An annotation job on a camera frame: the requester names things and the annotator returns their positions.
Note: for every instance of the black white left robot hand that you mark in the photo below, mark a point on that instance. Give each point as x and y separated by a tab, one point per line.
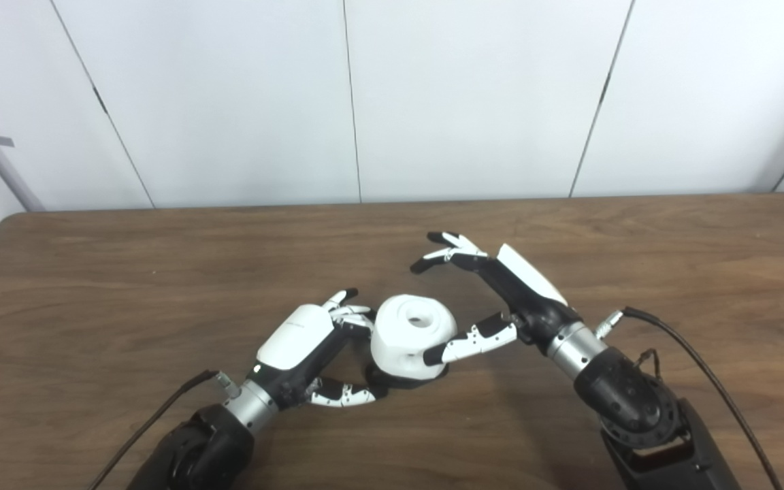
297	337

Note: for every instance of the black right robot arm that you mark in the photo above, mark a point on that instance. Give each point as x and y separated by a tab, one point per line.
637	408

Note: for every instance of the round white plastic piece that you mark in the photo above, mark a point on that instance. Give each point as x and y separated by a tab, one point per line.
399	340

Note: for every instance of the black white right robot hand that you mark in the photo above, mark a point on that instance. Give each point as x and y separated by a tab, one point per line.
528	292

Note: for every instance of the black plastic holder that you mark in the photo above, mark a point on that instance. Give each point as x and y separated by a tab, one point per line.
399	382

